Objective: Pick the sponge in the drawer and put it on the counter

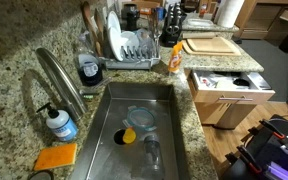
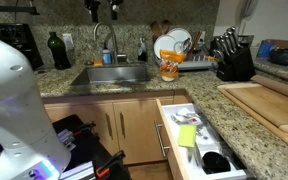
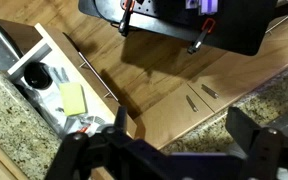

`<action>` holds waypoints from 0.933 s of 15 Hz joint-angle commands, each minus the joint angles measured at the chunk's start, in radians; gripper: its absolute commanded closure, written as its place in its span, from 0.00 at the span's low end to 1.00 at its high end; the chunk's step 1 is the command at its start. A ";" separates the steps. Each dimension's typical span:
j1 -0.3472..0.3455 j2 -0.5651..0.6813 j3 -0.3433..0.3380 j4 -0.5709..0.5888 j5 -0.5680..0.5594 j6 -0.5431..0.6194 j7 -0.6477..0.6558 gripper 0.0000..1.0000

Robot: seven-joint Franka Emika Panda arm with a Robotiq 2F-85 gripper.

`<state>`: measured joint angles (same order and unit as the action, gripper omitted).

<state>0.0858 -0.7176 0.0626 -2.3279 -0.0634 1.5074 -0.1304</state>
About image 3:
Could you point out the black clamp orange grip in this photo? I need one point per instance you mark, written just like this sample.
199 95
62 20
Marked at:
200 38
125 20

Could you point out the yellow sponge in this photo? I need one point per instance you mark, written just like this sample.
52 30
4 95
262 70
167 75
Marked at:
72 99

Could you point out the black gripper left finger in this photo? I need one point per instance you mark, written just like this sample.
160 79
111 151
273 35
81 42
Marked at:
120 117

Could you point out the black robot cart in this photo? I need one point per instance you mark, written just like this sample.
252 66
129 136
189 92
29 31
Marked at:
237 30

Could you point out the stainless steel appliance front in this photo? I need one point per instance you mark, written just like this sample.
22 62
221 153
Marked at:
0 43

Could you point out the black round lid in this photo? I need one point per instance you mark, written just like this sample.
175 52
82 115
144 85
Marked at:
37 75

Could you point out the wooden cabinet door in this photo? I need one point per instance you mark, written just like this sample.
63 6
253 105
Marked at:
170 116
247 76

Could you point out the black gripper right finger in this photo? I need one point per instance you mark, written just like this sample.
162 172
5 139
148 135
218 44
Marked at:
242 128

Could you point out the wooden drawer white inside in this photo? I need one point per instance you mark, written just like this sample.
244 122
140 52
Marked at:
97 106

